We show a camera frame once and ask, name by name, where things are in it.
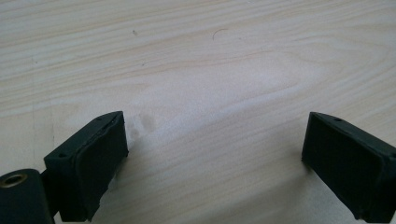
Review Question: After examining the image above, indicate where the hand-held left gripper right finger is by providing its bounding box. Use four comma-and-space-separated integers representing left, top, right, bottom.
301, 111, 396, 224

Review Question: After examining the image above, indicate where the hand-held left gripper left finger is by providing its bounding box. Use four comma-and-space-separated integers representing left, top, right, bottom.
43, 110, 130, 223

